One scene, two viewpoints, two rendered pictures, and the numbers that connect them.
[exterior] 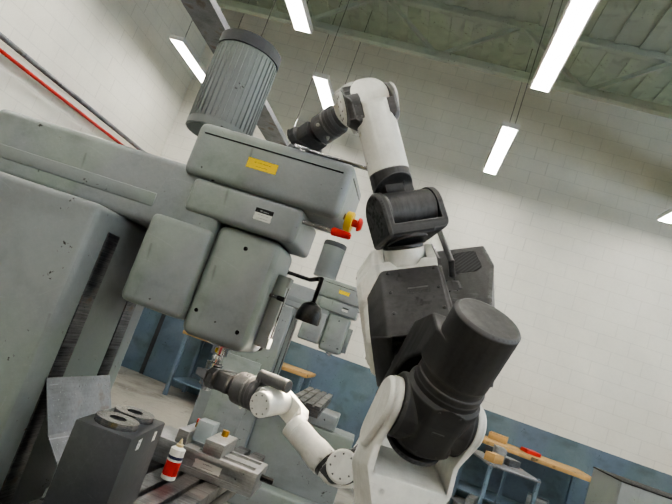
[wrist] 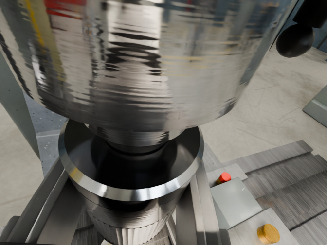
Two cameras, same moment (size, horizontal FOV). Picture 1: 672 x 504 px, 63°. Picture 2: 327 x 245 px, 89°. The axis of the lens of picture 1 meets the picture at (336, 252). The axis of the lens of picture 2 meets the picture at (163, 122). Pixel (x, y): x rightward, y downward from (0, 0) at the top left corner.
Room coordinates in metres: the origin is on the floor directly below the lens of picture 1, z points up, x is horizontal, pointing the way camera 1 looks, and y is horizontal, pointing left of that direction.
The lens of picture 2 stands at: (1.58, 0.18, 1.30)
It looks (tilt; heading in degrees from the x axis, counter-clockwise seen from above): 44 degrees down; 51
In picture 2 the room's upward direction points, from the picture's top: 12 degrees clockwise
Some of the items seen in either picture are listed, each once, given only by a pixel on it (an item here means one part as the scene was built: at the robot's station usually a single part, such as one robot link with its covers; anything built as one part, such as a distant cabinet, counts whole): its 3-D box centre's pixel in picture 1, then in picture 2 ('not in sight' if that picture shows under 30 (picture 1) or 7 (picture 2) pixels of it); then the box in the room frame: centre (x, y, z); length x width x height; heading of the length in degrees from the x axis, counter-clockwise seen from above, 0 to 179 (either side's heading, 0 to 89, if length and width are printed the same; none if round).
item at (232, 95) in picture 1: (234, 91); not in sight; (1.64, 0.47, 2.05); 0.20 x 0.20 x 0.32
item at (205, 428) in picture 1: (206, 430); (226, 206); (1.75, 0.19, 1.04); 0.06 x 0.05 x 0.06; 172
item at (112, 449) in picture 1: (109, 460); not in sight; (1.25, 0.31, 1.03); 0.22 x 0.12 x 0.20; 177
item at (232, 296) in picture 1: (240, 290); not in sight; (1.60, 0.22, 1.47); 0.21 x 0.19 x 0.32; 170
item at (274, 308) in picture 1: (273, 311); not in sight; (1.58, 0.11, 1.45); 0.04 x 0.04 x 0.21; 80
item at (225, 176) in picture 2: not in sight; (223, 180); (1.77, 0.23, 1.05); 0.02 x 0.02 x 0.03
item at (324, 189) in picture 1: (277, 182); not in sight; (1.60, 0.23, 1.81); 0.47 x 0.26 x 0.16; 80
